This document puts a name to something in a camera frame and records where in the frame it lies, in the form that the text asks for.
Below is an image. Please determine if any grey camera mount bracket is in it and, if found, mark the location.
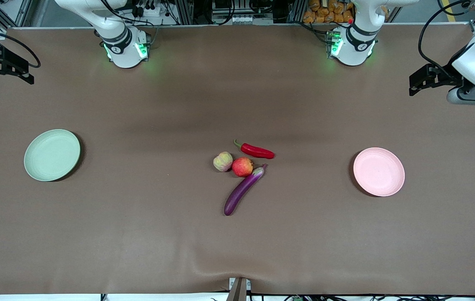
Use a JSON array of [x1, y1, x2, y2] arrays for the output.
[[226, 277, 251, 301]]

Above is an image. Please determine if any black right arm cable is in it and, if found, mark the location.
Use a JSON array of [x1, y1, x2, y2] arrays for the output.
[[0, 31, 41, 69]]

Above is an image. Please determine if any brown table cloth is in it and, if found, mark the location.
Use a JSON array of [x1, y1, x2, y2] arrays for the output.
[[0, 24, 475, 295]]

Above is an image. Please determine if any red chili pepper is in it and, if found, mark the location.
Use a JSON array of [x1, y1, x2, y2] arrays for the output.
[[234, 139, 275, 160]]

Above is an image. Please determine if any white terminal strip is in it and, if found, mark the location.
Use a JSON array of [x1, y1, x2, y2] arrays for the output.
[[230, 15, 274, 25]]

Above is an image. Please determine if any yellow-pink peach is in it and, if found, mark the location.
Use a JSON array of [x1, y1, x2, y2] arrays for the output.
[[213, 151, 234, 172]]

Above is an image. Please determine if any white power strip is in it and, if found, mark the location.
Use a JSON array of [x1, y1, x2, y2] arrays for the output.
[[130, 0, 168, 18]]

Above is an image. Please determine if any bag of orange snacks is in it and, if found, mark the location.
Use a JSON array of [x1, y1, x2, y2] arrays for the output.
[[303, 0, 354, 24]]

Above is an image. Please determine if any long purple eggplant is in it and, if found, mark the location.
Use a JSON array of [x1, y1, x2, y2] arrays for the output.
[[224, 163, 268, 217]]

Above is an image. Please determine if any red round fruit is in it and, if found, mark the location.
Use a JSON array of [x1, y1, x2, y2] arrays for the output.
[[232, 157, 254, 177]]

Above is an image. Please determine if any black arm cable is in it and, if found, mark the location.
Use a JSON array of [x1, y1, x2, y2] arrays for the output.
[[0, 31, 41, 69], [418, 0, 472, 79]]

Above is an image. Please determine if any pale green round plate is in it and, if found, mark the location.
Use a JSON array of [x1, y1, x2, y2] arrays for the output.
[[24, 129, 81, 182]]

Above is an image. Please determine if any pink round plate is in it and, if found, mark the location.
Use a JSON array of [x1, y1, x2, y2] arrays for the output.
[[353, 147, 405, 197]]

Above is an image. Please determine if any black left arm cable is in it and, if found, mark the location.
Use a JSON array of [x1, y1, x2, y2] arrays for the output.
[[418, 0, 472, 79]]

